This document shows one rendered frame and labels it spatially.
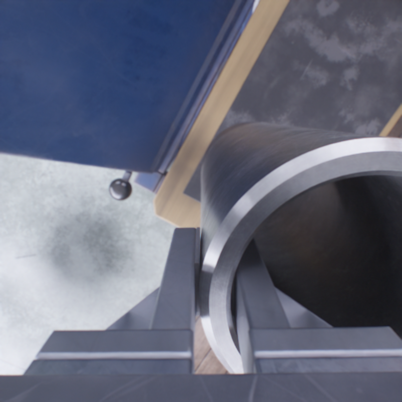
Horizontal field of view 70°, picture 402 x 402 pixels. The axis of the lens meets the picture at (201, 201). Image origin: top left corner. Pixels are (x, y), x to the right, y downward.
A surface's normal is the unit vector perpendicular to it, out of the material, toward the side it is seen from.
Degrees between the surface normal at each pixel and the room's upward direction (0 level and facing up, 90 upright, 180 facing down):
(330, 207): 90
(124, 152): 59
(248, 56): 0
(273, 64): 0
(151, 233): 0
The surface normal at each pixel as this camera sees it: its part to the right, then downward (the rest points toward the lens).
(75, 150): 0.75, 0.54
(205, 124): 0.00, 0.28
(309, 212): -0.89, -0.44
